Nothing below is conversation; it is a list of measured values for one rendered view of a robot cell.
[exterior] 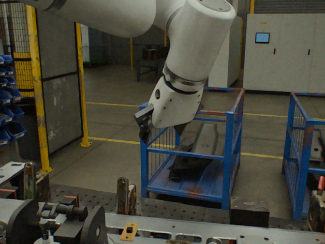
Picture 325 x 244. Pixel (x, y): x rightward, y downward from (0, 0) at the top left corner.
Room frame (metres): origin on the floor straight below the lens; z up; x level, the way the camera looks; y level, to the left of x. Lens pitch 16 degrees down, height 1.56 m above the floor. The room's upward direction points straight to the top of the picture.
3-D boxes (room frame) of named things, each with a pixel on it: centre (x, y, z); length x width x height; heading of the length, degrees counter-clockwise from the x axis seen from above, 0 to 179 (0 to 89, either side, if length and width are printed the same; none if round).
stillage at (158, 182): (3.10, -0.35, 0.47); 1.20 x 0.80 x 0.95; 162
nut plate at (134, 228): (0.80, 0.10, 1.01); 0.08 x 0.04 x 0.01; 171
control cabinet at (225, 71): (9.54, -1.81, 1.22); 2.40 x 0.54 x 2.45; 160
